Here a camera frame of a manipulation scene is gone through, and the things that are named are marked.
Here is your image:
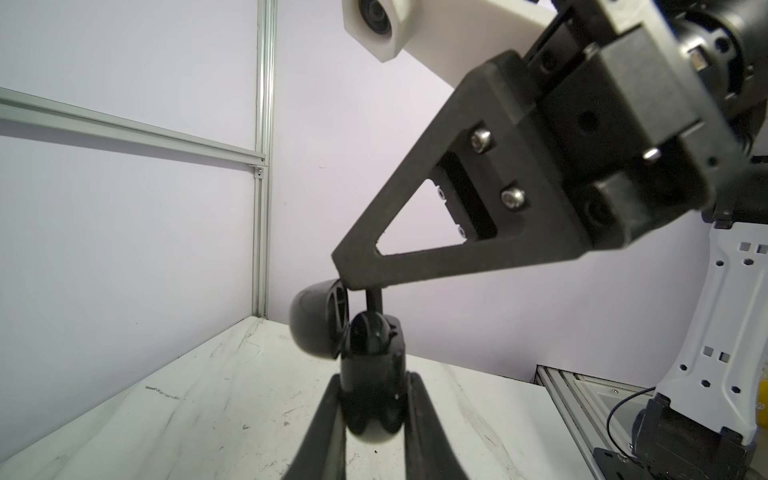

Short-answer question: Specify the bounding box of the aluminium frame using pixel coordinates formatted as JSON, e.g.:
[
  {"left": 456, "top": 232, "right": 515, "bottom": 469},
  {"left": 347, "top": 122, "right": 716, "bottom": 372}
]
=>
[{"left": 1, "top": 1, "right": 277, "bottom": 315}]

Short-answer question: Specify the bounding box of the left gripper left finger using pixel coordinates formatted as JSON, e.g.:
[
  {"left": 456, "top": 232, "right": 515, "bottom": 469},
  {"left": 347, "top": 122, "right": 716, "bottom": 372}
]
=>
[{"left": 283, "top": 374, "right": 346, "bottom": 480}]

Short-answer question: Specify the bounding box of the black earbud charging case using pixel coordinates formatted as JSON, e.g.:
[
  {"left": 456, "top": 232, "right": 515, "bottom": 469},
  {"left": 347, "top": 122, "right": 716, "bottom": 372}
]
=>
[{"left": 289, "top": 280, "right": 407, "bottom": 443}]

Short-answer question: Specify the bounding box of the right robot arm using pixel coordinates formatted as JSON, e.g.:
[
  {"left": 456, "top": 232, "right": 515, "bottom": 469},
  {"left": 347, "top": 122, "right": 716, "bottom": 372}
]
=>
[{"left": 332, "top": 1, "right": 767, "bottom": 479}]

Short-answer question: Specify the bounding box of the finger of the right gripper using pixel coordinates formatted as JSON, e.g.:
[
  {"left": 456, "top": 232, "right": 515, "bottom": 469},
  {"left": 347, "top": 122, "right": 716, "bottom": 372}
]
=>
[{"left": 332, "top": 51, "right": 592, "bottom": 290}]

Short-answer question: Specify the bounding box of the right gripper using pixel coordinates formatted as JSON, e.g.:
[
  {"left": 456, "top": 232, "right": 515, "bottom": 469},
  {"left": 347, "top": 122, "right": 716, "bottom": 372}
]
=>
[{"left": 527, "top": 1, "right": 750, "bottom": 249}]

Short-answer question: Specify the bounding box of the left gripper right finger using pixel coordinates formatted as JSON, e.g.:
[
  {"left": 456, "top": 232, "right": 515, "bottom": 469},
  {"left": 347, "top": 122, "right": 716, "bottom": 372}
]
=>
[{"left": 404, "top": 372, "right": 468, "bottom": 480}]

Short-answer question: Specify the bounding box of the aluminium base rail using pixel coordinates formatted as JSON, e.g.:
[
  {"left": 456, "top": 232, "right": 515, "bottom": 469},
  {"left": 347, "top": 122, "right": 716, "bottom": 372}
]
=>
[{"left": 534, "top": 365, "right": 652, "bottom": 479}]

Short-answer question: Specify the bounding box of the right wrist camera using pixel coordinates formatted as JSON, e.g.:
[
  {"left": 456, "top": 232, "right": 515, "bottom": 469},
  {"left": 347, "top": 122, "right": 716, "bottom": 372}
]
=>
[{"left": 341, "top": 0, "right": 555, "bottom": 87}]

